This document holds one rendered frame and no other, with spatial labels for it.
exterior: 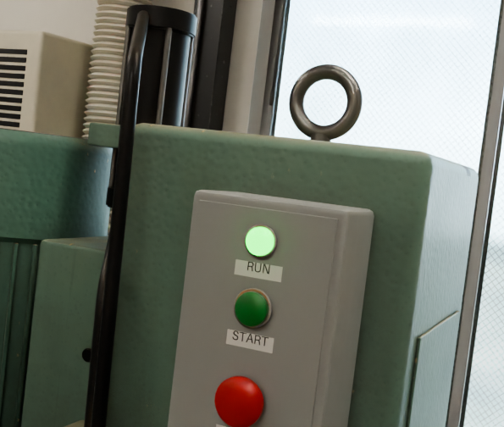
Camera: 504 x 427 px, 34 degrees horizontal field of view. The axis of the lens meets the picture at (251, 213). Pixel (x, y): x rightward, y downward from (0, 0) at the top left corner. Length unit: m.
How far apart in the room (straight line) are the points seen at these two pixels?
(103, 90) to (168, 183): 1.73
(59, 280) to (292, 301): 0.26
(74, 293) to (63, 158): 0.12
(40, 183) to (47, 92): 1.63
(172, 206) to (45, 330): 0.18
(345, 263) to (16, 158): 0.33
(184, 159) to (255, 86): 1.69
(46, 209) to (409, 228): 0.33
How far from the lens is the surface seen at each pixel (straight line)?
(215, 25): 2.24
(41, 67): 2.32
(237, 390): 0.49
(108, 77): 2.30
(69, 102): 2.40
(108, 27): 2.33
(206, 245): 0.50
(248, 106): 2.24
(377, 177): 0.52
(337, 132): 0.64
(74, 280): 0.67
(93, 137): 0.70
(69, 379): 0.69
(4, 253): 0.72
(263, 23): 2.29
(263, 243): 0.48
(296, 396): 0.49
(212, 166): 0.57
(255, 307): 0.48
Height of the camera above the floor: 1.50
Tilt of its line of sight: 3 degrees down
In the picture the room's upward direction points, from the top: 7 degrees clockwise
